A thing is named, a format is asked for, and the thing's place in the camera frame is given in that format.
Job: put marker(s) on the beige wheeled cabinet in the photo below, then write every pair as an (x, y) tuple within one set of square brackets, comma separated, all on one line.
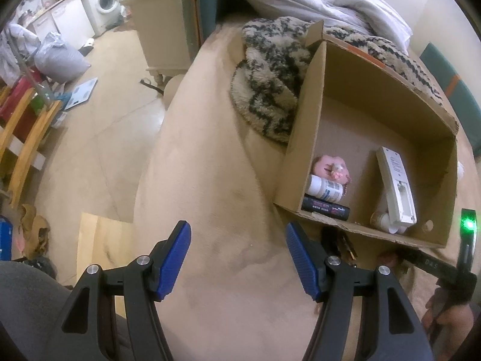
[(161, 26)]

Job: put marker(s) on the small white bottle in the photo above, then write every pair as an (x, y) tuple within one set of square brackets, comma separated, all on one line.
[(381, 219)]

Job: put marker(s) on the tan cardboard sheet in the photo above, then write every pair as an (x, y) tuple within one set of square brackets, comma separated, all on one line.
[(105, 248)]

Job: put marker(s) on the black patterned shaggy blanket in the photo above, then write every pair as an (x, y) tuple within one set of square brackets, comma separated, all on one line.
[(270, 82)]

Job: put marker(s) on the white pill bottle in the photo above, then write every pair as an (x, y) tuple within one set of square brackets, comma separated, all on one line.
[(327, 188)]

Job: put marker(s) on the bathroom scale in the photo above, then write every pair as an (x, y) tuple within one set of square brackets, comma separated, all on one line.
[(80, 94)]

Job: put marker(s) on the blue box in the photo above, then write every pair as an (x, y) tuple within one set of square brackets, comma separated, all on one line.
[(5, 238)]

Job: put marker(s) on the white slipper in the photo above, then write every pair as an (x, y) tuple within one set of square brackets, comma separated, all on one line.
[(87, 43)]

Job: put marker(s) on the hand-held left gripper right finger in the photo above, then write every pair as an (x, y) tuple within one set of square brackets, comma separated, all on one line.
[(300, 263)]

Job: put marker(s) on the hanging white cloth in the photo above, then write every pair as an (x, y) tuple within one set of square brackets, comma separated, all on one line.
[(15, 52)]

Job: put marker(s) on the person's right hand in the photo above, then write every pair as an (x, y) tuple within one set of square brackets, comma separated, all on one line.
[(456, 314)]

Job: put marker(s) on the white washing machine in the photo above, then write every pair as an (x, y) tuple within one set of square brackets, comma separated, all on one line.
[(103, 2)]

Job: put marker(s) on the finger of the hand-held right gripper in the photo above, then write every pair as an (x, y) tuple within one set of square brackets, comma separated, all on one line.
[(424, 262)]

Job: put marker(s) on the red bag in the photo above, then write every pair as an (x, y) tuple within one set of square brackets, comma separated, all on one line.
[(18, 99)]

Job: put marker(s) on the pink donut toy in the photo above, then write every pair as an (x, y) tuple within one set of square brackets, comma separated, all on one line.
[(325, 165)]

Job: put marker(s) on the teal headboard cushion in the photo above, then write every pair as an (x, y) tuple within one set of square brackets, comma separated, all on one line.
[(462, 94)]

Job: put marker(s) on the dark cosmetic tube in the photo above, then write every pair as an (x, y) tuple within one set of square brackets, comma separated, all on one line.
[(325, 207)]

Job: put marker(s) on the grey plastic bag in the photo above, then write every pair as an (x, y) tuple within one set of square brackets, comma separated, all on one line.
[(62, 60)]

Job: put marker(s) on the cardboard box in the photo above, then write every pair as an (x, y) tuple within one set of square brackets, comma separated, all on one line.
[(349, 120)]

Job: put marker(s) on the white counter cabinet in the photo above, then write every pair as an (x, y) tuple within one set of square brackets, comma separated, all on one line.
[(71, 18)]

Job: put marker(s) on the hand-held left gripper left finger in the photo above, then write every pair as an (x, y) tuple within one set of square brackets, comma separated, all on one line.
[(173, 259)]

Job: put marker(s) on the white remote control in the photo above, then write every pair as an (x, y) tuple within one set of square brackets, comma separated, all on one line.
[(394, 180)]

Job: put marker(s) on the person's left leg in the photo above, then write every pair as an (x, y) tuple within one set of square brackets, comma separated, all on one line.
[(30, 301)]

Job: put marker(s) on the brown slippers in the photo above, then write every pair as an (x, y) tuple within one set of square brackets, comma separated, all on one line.
[(35, 229)]

